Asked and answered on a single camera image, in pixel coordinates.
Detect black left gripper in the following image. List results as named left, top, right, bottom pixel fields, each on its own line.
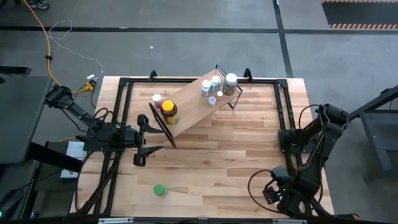
left=125, top=113, right=165, bottom=167

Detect large amber bottle yellow cap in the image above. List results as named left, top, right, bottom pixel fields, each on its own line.
left=160, top=100, right=180, bottom=126

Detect pink bottle white cap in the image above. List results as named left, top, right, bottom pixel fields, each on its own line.
left=151, top=93, right=163, bottom=109

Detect bottle with green cap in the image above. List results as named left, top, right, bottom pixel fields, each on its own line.
left=152, top=184, right=168, bottom=197

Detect white bottle teal label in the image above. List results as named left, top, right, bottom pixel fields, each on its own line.
left=200, top=79, right=212, bottom=97

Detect white bottle blue label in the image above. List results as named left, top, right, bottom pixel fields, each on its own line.
left=210, top=75, right=223, bottom=93

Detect gummy jar white lid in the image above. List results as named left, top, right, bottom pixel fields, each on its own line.
left=222, top=72, right=239, bottom=96

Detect silver aluminium bar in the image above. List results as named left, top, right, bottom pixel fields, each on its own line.
left=98, top=217, right=134, bottom=224
left=272, top=218, right=308, bottom=224

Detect black desk beam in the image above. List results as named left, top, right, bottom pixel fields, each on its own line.
left=26, top=141, right=85, bottom=174

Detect black side table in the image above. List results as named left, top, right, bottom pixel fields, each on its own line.
left=0, top=160, right=77, bottom=220

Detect grey desk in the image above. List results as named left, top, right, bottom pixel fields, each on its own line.
left=0, top=74, right=52, bottom=165

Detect black flat bar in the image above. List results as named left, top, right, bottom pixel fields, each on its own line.
left=0, top=65, right=32, bottom=76

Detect black computer mouse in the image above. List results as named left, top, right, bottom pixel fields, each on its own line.
left=0, top=188, right=25, bottom=218

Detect person's shoe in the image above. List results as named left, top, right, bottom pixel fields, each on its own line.
left=26, top=0, right=50, bottom=10

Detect black mat hazard stripes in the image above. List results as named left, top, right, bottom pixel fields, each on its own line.
left=321, top=0, right=398, bottom=30

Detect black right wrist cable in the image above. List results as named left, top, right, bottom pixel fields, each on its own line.
left=248, top=169, right=282, bottom=214

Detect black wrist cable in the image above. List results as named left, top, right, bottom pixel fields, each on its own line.
left=248, top=169, right=282, bottom=214
left=92, top=107, right=118, bottom=124

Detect wooden shelf black metal frame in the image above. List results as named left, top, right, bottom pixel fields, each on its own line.
left=148, top=63, right=244, bottom=148

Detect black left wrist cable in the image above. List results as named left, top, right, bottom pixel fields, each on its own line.
left=92, top=107, right=118, bottom=124

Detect black table frame rails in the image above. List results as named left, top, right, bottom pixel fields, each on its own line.
left=70, top=70, right=335, bottom=218

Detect thin white cable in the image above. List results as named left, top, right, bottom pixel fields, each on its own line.
left=47, top=19, right=104, bottom=81

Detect yellow cable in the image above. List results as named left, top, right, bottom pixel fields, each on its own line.
left=22, top=0, right=94, bottom=94

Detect grey metal table frame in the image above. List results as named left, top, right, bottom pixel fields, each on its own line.
left=345, top=83, right=398, bottom=181

